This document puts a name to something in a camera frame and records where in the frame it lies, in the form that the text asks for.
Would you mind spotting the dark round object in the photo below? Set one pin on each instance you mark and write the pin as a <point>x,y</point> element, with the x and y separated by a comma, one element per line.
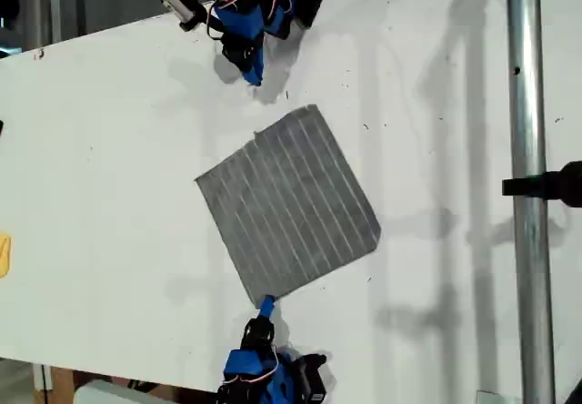
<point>7,1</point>

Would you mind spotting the wooden table leg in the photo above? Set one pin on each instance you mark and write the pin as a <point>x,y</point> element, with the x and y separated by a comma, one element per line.
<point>63,386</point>

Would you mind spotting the steel post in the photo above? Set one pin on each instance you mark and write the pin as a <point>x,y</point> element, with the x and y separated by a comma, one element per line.
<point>527,104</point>

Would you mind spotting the white box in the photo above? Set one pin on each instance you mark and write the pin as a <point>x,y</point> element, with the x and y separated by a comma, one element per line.
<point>104,395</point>

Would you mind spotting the yellow object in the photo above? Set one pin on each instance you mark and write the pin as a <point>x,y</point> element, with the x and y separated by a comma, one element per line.
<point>3,256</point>

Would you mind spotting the black clamp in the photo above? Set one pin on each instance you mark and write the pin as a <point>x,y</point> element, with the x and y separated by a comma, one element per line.
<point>545,185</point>

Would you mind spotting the grey striped towel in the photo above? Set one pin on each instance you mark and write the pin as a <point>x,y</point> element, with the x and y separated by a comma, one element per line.
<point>286,199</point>

